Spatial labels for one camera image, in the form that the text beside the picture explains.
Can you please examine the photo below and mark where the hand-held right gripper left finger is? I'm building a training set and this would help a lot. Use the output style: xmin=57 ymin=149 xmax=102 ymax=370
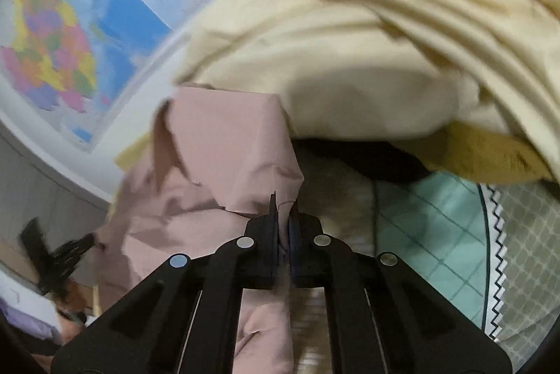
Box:
xmin=50 ymin=192 xmax=281 ymax=374

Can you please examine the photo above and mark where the mustard yellow cloth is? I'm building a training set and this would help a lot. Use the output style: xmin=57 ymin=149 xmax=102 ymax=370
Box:
xmin=114 ymin=122 xmax=558 ymax=184

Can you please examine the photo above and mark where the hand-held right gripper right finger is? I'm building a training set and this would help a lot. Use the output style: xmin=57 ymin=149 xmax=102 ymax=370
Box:
xmin=289 ymin=200 xmax=512 ymax=374

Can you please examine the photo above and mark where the printed blanket with zigzag border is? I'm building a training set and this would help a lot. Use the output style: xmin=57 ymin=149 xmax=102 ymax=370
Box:
xmin=294 ymin=147 xmax=560 ymax=374

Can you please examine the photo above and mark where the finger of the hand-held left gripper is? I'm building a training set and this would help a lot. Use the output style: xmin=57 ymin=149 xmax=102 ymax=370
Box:
xmin=51 ymin=233 xmax=97 ymax=272

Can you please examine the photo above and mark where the pink garment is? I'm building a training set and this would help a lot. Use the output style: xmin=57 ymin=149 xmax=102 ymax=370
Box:
xmin=94 ymin=83 xmax=307 ymax=374

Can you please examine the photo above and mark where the cream garment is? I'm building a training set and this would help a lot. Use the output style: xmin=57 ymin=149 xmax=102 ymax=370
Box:
xmin=173 ymin=0 xmax=560 ymax=182

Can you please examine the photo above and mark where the colourful world map poster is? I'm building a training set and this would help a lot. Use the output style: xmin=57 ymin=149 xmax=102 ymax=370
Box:
xmin=0 ymin=0 xmax=176 ymax=153

